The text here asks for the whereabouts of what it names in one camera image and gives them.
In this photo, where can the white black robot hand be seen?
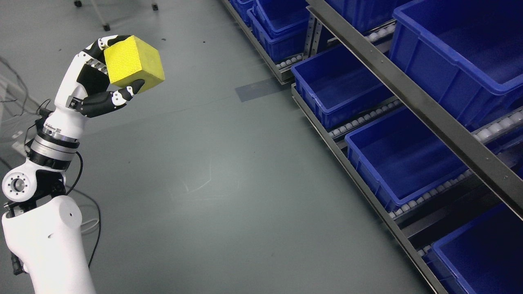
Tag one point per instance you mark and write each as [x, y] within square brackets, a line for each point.
[83, 92]

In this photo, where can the yellow foam block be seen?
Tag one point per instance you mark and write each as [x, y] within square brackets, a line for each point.
[133, 59]

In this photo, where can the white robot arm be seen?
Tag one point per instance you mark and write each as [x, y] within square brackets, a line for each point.
[44, 229]

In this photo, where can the metal shelf rack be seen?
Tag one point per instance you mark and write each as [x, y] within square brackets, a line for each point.
[421, 103]

